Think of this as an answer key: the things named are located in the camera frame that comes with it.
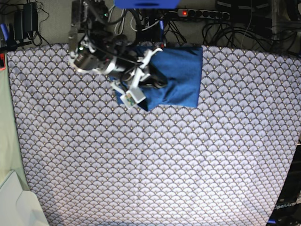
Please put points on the black OpenArm case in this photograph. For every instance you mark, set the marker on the black OpenArm case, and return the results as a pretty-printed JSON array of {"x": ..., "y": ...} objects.
[{"x": 287, "y": 211}]

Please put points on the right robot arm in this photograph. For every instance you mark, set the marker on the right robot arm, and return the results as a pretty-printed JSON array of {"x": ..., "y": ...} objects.
[{"x": 93, "y": 47}]

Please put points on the light green cloth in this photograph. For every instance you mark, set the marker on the light green cloth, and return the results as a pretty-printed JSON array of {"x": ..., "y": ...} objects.
[{"x": 10, "y": 154}]

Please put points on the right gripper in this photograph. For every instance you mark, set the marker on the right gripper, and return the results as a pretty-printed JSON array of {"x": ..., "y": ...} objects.
[{"x": 129, "y": 77}]

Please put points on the black power strip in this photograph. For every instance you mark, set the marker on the black power strip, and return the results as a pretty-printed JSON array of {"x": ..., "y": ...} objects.
[{"x": 203, "y": 14}]

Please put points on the white plastic bin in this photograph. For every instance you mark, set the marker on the white plastic bin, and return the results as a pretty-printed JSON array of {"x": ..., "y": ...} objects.
[{"x": 17, "y": 206}]

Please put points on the blue handled clamp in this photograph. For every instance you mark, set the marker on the blue handled clamp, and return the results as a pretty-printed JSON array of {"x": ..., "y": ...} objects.
[{"x": 11, "y": 44}]

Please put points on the fan-patterned tablecloth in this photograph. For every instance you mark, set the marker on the fan-patterned tablecloth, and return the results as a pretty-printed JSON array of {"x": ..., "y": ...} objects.
[{"x": 92, "y": 162}]

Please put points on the black power adapter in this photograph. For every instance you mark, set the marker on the black power adapter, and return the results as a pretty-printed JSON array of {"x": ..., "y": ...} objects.
[{"x": 26, "y": 22}]

